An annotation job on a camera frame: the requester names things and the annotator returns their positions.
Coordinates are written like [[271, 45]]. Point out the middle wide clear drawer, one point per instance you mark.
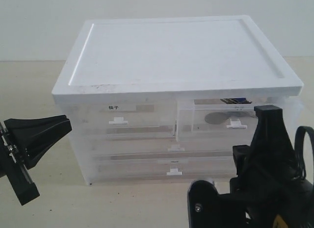
[[155, 148]]

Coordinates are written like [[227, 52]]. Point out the key bunch with blue tag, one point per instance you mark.
[[217, 118]]

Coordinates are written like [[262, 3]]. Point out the bottom wide clear drawer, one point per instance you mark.
[[162, 168]]

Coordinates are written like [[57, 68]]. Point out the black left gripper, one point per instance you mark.
[[23, 142]]

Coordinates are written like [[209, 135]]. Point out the wide clear drawer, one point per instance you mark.
[[162, 168], [155, 148]]

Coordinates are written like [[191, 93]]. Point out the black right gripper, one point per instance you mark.
[[277, 199]]

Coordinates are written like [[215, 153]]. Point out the translucent plastic drawer cabinet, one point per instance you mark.
[[172, 59]]

